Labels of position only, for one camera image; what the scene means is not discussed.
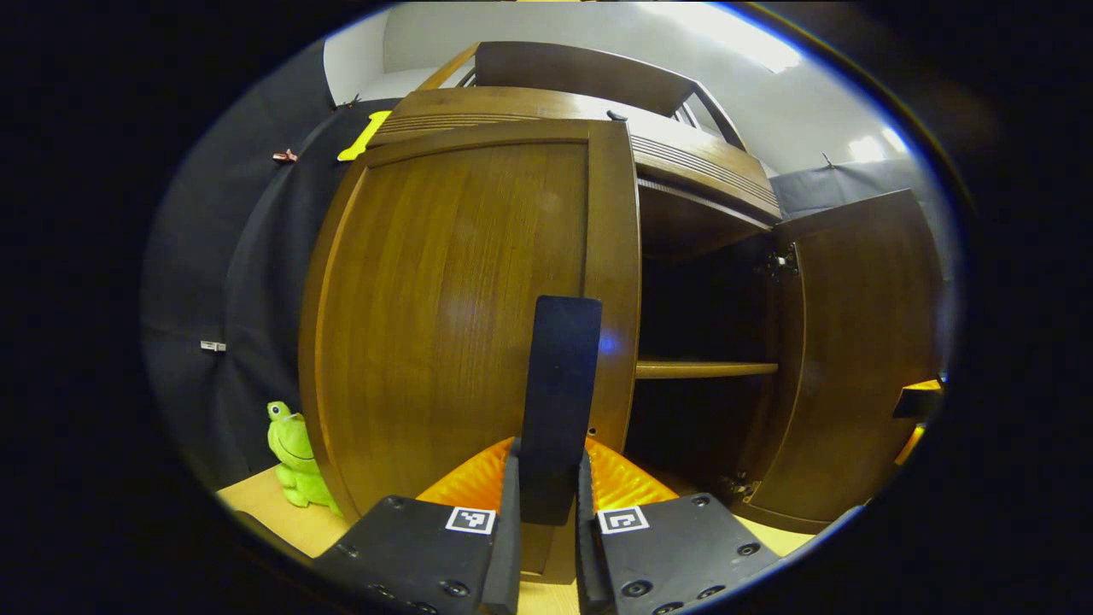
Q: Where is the green frog plush toy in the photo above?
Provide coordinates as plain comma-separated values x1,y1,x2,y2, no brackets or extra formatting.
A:
266,401,342,516

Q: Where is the large ceiling light panel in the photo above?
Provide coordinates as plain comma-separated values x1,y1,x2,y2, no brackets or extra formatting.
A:
649,2,804,73

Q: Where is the wooden double-door shoe cabinet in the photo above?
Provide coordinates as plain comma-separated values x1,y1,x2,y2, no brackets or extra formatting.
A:
297,41,944,575

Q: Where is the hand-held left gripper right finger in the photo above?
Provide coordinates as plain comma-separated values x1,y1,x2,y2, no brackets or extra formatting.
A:
574,436,782,615

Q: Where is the wooden inner shelf board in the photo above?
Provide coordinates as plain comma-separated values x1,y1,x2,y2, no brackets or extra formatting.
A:
636,359,780,379

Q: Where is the small ceiling light panel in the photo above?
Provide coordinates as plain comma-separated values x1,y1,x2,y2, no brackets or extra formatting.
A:
848,128,910,163

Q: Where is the black door handle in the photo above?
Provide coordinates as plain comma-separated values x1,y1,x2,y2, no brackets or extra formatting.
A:
518,296,604,527

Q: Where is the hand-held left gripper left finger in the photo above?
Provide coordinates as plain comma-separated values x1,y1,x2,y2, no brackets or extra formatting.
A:
312,436,523,615

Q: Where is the wooden shoe cabinet door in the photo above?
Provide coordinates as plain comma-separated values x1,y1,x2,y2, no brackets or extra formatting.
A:
734,188,944,535
297,118,643,575

